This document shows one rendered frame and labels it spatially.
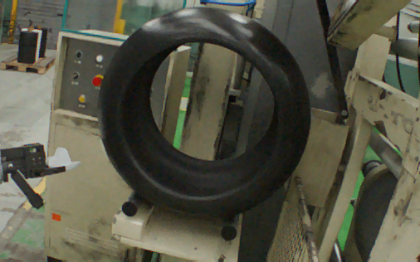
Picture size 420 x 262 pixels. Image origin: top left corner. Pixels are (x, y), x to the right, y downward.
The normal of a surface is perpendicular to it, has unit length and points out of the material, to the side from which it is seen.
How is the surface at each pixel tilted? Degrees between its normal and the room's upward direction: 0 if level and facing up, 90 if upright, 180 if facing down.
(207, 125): 90
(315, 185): 90
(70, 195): 90
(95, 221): 89
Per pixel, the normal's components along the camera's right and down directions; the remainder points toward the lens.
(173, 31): -0.17, 0.07
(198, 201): -0.11, 0.43
